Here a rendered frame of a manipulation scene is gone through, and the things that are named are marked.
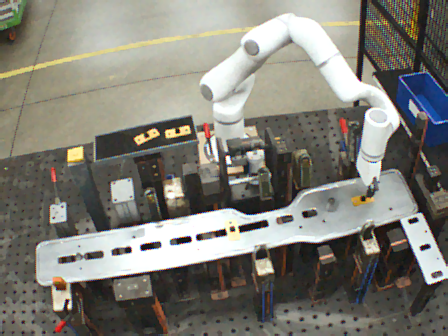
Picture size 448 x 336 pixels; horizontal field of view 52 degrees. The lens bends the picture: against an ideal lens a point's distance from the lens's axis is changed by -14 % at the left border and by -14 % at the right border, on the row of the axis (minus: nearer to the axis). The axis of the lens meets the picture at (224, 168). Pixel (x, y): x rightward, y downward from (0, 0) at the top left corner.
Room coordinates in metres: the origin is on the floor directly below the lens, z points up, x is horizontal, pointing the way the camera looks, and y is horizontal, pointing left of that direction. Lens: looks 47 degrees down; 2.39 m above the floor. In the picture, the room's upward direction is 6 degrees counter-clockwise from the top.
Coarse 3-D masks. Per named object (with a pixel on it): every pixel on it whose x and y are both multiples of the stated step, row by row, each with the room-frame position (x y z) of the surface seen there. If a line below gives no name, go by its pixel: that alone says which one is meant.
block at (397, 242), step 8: (392, 232) 0.92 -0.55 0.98; (400, 232) 0.91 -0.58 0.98; (384, 240) 0.92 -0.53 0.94; (392, 240) 0.89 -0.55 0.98; (400, 240) 0.88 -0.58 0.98; (384, 248) 0.90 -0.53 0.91; (392, 248) 0.86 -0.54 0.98; (400, 248) 0.85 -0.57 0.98; (384, 256) 0.88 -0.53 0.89; (392, 256) 0.84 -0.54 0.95; (400, 256) 0.84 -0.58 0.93; (376, 264) 0.92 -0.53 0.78; (384, 264) 0.87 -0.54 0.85; (392, 264) 0.84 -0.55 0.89; (376, 272) 0.90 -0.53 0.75; (384, 272) 0.86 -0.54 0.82; (392, 272) 0.85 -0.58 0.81; (376, 280) 0.88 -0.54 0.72; (384, 280) 0.85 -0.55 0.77; (392, 280) 0.85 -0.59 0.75; (384, 288) 0.84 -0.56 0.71
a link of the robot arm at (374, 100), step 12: (336, 60) 1.19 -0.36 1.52; (324, 72) 1.18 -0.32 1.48; (336, 72) 1.16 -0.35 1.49; (348, 72) 1.16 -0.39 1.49; (336, 84) 1.15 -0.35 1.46; (348, 84) 1.14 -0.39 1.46; (360, 84) 1.15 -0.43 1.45; (348, 96) 1.12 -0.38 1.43; (360, 96) 1.13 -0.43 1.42; (372, 96) 1.14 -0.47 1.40; (384, 96) 1.14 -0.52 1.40; (384, 108) 1.13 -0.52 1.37; (396, 120) 1.09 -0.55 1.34
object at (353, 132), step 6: (348, 126) 1.23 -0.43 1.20; (354, 126) 1.22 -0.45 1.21; (348, 132) 1.22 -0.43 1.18; (354, 132) 1.19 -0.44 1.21; (348, 138) 1.22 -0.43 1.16; (354, 138) 1.22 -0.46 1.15; (348, 144) 1.21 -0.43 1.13; (354, 144) 1.21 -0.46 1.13; (348, 150) 1.20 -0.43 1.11; (354, 150) 1.21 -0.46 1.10; (348, 156) 1.20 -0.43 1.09; (354, 156) 1.21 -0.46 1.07; (348, 162) 1.19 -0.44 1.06; (354, 162) 1.20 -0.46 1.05
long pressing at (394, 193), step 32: (320, 192) 1.12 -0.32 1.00; (352, 192) 1.10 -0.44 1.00; (384, 192) 1.09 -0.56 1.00; (160, 224) 1.06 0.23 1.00; (192, 224) 1.05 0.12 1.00; (224, 224) 1.03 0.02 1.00; (288, 224) 1.01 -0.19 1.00; (320, 224) 0.99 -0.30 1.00; (352, 224) 0.97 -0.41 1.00; (384, 224) 0.95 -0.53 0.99; (64, 256) 0.95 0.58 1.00; (128, 256) 0.94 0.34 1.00; (160, 256) 0.93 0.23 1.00; (192, 256) 0.92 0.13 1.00; (224, 256) 0.91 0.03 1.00
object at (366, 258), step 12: (360, 240) 0.87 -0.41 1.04; (372, 240) 0.86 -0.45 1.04; (360, 252) 0.85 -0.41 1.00; (372, 252) 0.82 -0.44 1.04; (360, 264) 0.83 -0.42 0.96; (372, 264) 0.81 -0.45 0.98; (348, 276) 0.89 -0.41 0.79; (360, 276) 0.82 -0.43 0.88; (348, 288) 0.86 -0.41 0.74; (360, 288) 0.81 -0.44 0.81; (348, 300) 0.82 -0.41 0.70; (360, 300) 0.80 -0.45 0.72
